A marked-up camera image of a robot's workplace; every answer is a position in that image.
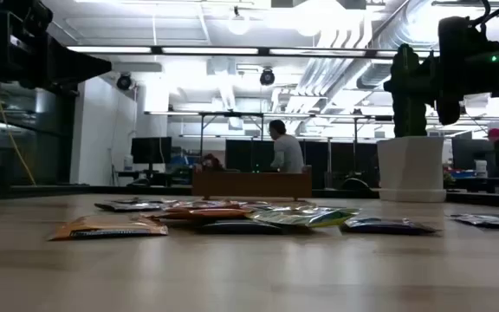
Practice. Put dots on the wooden tea box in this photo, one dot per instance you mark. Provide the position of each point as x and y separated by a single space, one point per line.
249 186

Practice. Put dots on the green cactus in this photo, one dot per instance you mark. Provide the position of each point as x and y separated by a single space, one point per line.
410 121

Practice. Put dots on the long ceiling light strip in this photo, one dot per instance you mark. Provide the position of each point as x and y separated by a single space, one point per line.
384 53
319 52
102 49
210 50

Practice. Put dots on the orange tea packet barcode side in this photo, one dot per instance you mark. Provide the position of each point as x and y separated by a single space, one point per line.
102 225

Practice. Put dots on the black computer monitor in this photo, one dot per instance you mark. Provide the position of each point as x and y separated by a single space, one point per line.
249 154
466 151
150 149

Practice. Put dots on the silver ventilation duct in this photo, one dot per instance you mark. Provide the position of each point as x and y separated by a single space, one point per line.
332 65

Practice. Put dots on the round white ceiling lamp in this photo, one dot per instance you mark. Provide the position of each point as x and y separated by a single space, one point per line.
238 24

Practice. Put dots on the blue box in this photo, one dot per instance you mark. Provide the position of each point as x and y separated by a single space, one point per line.
462 175

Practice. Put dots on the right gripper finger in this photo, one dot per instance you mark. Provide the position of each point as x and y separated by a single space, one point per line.
423 82

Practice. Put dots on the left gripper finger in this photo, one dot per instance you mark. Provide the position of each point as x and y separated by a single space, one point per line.
80 65

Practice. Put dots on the white plastic container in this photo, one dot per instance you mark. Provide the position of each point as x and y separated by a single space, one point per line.
481 169

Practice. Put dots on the black office chair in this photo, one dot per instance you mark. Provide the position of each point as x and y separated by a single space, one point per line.
353 181

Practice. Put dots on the white bottle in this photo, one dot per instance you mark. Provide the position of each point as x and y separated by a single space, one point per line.
128 162

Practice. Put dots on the black aluminium table frame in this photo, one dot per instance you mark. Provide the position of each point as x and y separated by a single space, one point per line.
102 190

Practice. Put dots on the black ceiling spotlight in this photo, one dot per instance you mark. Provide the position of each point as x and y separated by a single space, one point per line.
124 82
267 77

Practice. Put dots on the white plant pot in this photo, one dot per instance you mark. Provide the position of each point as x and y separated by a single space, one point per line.
410 169

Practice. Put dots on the dark blue blackcurrant tea packet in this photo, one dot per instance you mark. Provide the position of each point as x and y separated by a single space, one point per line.
128 206
236 227
492 221
384 225

